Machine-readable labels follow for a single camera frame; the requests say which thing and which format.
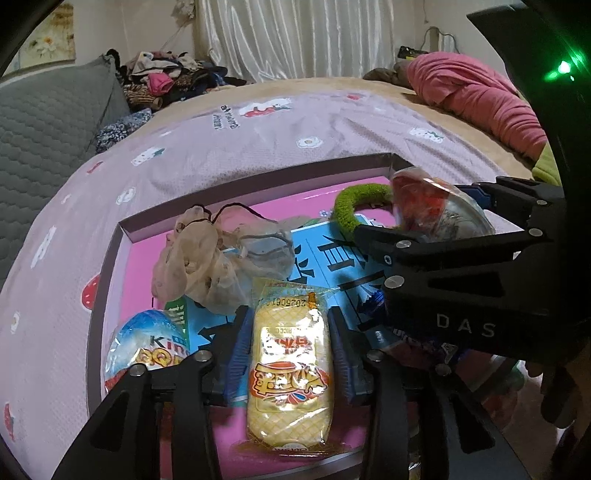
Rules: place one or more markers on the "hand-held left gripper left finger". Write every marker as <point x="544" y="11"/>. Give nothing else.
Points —
<point x="235" y="360"/>

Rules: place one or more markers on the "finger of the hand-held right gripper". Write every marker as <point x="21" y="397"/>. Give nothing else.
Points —
<point x="489" y="194"/>
<point x="388" y="242"/>

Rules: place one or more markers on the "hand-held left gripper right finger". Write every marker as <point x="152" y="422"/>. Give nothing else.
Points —
<point x="344" y="364"/>

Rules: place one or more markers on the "rice cracker packet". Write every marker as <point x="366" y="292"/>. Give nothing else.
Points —
<point x="288" y="369"/>

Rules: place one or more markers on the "blue snack packet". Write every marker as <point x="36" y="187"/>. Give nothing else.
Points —
<point x="415" y="344"/>

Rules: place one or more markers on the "egg toy with blue wrapper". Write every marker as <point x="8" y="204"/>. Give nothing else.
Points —
<point x="138" y="337"/>

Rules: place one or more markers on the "pink tray box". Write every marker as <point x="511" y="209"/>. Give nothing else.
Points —
<point x="277" y="177"/>

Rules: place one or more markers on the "person's right hand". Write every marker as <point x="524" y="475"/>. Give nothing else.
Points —
<point x="558" y="397"/>

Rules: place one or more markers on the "green hair scrunchie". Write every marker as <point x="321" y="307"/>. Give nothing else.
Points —
<point x="344" y="207"/>

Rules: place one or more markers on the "green cloth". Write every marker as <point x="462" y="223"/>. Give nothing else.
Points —
<point x="547" y="168"/>

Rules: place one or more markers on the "pink rolled blanket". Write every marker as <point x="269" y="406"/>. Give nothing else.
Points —
<point x="471" y="97"/>

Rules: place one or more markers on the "pink printed bedsheet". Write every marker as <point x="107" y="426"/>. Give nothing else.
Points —
<point x="277" y="134"/>

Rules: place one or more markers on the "brown cloth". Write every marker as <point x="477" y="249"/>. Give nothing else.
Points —
<point x="383" y="74"/>

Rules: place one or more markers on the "black and yellow object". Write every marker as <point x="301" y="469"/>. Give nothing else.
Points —
<point x="408" y="51"/>

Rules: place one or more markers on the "white curtain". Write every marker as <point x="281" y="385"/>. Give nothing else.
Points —
<point x="295" y="37"/>

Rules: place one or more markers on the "dark floral cloth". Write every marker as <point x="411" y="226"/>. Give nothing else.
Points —
<point x="122" y="129"/>

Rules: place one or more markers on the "pile of clothes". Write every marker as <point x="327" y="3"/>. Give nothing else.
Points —
<point x="161" y="78"/>

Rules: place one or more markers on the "grey quilted cushion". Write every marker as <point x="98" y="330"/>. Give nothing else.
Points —
<point x="46" y="138"/>

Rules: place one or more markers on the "floral wall picture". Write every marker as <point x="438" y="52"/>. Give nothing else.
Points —
<point x="48" y="37"/>

